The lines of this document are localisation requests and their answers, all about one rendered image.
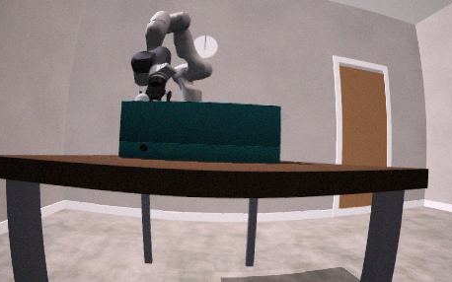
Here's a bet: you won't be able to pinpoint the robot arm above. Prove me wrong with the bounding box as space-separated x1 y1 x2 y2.
131 11 213 102

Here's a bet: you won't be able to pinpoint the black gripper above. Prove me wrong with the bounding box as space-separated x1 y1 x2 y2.
139 76 172 102

